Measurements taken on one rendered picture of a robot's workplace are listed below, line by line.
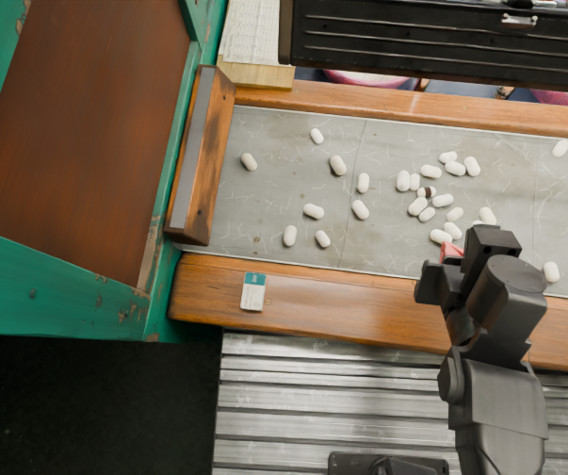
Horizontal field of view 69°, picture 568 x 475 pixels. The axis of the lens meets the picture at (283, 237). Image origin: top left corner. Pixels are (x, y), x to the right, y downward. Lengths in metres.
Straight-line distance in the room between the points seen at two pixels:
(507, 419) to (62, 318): 0.41
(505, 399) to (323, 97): 0.59
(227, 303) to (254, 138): 0.32
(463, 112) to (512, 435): 0.59
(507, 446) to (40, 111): 0.49
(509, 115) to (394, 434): 0.61
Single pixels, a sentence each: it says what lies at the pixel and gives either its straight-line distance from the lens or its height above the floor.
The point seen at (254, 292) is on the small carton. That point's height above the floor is 0.78.
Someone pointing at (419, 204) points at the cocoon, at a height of 0.76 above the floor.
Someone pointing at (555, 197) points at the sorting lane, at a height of 0.74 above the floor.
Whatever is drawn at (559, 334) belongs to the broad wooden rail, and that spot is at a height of 0.76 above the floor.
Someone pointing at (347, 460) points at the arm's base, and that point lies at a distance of 0.80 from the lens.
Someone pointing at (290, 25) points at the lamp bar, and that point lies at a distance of 0.50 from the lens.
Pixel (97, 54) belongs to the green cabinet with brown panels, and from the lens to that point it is 0.50.
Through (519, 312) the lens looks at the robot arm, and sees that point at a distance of 0.45.
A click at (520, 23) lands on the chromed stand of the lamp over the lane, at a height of 1.11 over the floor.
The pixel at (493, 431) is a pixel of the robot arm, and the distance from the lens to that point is 0.44.
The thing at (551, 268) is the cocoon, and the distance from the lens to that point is 0.83.
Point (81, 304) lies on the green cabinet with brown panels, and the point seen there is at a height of 1.04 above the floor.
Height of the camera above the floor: 1.46
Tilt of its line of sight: 75 degrees down
